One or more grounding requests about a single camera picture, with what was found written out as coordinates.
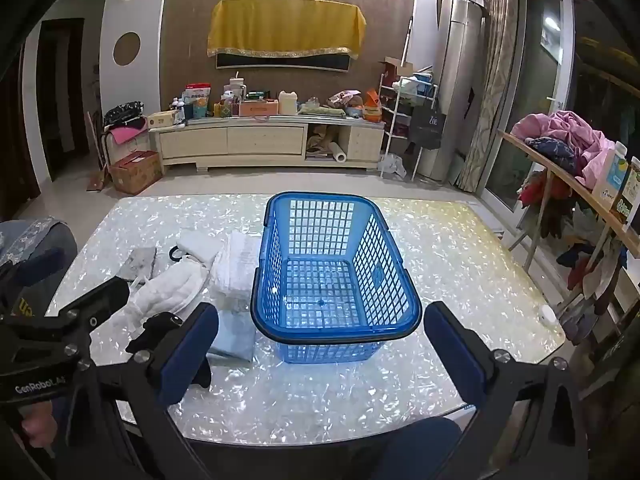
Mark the grey fluffy cloth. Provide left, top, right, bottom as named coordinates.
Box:
left=120, top=247, right=157, bottom=281

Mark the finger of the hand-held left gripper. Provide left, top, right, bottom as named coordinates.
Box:
left=59, top=276, right=132, bottom=334

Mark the orange packet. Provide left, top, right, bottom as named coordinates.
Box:
left=363, top=89, right=384, bottom=122

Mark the wooden side rack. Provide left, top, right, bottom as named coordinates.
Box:
left=497, top=128, right=640, bottom=322

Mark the open brown box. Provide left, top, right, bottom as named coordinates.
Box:
left=378, top=57, right=414, bottom=79

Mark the white plastic bag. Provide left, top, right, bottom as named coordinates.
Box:
left=377, top=153, right=409, bottom=181

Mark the black patterned bag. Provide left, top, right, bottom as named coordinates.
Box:
left=103, top=102, right=146, bottom=129

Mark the light blue cloth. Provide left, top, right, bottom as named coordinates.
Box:
left=205, top=307, right=259, bottom=364

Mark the green and white box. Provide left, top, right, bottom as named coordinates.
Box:
left=610, top=157, right=640, bottom=224

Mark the sliding glass door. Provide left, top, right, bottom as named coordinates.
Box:
left=482, top=0, right=577, bottom=212

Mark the broom with dustpan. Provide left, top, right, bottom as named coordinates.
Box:
left=84, top=110, right=109, bottom=192

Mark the red and white package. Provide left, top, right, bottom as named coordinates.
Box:
left=184, top=83, right=212, bottom=107

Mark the person's left hand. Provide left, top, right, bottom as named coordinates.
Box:
left=17, top=402, right=58, bottom=448

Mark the orange flat box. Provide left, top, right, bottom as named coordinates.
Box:
left=238, top=99, right=280, bottom=117

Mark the dark wooden door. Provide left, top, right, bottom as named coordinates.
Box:
left=36, top=18, right=86, bottom=182

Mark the small white folded towel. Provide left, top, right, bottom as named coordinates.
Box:
left=175, top=230, right=227, bottom=267

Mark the person's blue trouser leg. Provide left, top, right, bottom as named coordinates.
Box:
left=377, top=416, right=463, bottom=480

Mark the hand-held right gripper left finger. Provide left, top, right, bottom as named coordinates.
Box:
left=62, top=304, right=221, bottom=480

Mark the grey chair with lace cover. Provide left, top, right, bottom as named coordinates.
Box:
left=0, top=216, right=79, bottom=313

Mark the cream television cabinet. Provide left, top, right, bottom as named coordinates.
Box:
left=148, top=114, right=386, bottom=175

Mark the yellow cloth cover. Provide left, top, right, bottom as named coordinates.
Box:
left=207, top=0, right=367, bottom=59

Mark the pile of pink clothes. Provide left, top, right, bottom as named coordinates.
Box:
left=510, top=109, right=616, bottom=191

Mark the white quilted cloth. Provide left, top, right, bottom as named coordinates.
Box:
left=120, top=255, right=212, bottom=341

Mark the round wall decoration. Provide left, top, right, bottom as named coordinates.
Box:
left=112, top=31, right=142, bottom=67

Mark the blue plastic basket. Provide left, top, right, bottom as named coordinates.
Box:
left=250, top=191, right=425, bottom=365

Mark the silver tower air conditioner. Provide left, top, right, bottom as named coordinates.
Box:
left=416, top=0, right=484, bottom=184

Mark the brown cardboard box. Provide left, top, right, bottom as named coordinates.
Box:
left=108, top=149, right=164, bottom=196

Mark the white metal rack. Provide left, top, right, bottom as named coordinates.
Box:
left=378, top=72, right=441, bottom=181

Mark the black sock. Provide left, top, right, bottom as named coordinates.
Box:
left=126, top=312, right=213, bottom=389

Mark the pink cloth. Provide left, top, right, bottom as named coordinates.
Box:
left=108, top=124, right=150, bottom=146

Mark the black shopping bag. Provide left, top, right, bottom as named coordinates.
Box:
left=408, top=106, right=447, bottom=150

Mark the patterned beige curtain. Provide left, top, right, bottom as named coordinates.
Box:
left=456, top=0, right=522, bottom=194

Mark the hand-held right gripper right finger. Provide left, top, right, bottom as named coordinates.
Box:
left=424, top=301, right=590, bottom=480

